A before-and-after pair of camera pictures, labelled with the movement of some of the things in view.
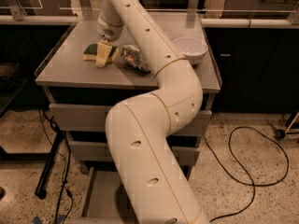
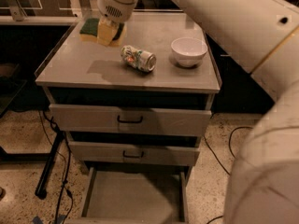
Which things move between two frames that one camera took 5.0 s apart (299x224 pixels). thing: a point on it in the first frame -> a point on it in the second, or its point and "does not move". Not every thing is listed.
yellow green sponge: (90, 53) -> (89, 31)
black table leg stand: (49, 159) does not move
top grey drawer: (94, 117) does not move
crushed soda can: (132, 54) does not move
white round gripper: (108, 32) -> (114, 10)
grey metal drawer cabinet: (85, 76) does not move
